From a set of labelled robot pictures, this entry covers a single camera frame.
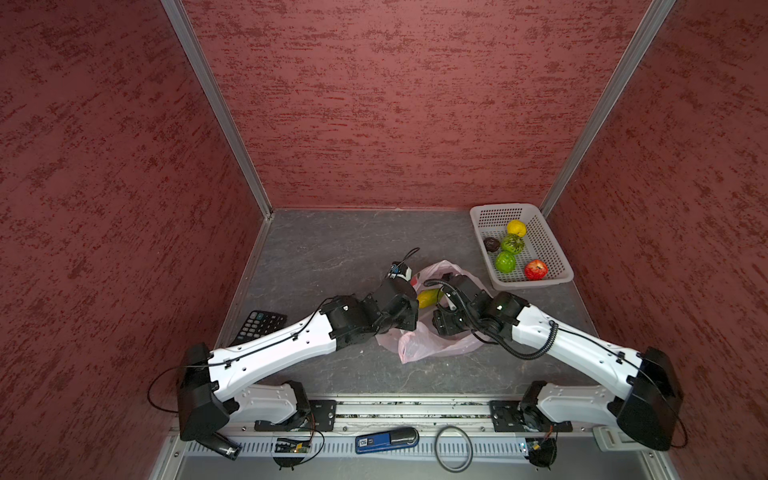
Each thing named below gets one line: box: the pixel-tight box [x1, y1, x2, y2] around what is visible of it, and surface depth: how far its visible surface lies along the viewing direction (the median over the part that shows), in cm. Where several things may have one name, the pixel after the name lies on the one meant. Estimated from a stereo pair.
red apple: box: [524, 259, 549, 281], surface depth 99 cm
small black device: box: [196, 432, 242, 461], surface depth 70 cm
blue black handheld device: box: [355, 427, 420, 454], surface depth 69 cm
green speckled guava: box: [501, 233, 525, 255], surface depth 105 cm
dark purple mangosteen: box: [483, 237, 501, 252], surface depth 106 cm
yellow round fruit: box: [507, 219, 527, 237], surface depth 111 cm
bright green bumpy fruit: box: [495, 250, 517, 274], surface depth 100 cm
